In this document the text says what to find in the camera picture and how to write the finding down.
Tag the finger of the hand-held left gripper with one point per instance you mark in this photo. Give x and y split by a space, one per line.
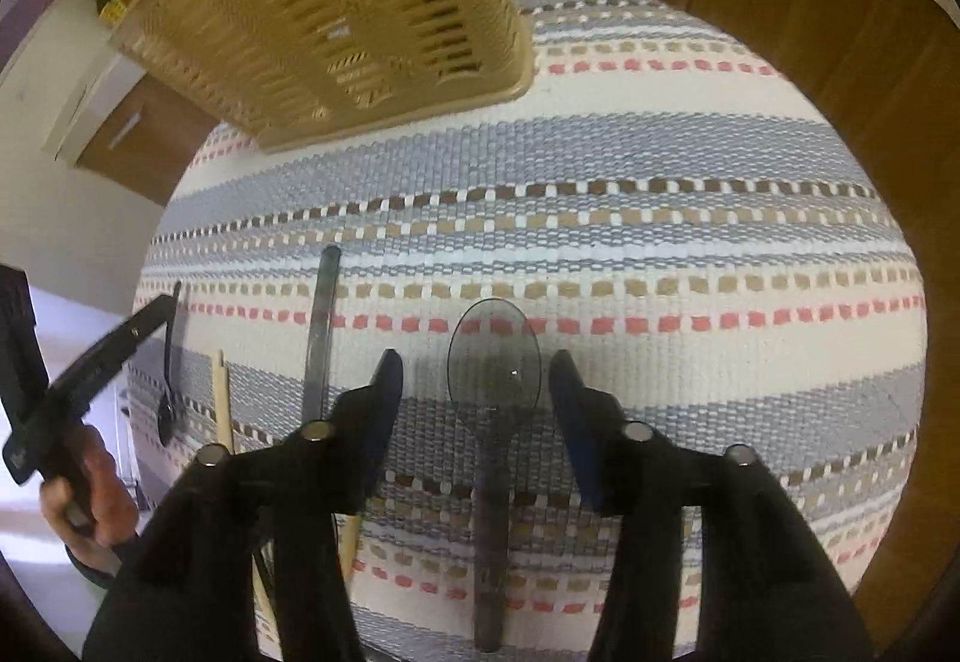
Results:
112 347

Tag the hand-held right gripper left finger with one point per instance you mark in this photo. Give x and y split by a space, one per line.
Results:
382 399

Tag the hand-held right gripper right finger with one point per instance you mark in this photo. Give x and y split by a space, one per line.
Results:
574 407

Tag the small black spoon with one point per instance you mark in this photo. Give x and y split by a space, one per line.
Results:
166 418

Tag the clear grey plastic spoon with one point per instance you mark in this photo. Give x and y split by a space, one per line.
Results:
495 362

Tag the clear grey plastic utensil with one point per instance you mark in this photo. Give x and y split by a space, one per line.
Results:
322 317

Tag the wooden chopstick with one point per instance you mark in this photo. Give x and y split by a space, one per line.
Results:
223 399
349 546

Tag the person's left hand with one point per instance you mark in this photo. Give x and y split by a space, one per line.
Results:
97 482

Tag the striped woven table mat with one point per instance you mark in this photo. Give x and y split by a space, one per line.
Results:
600 242

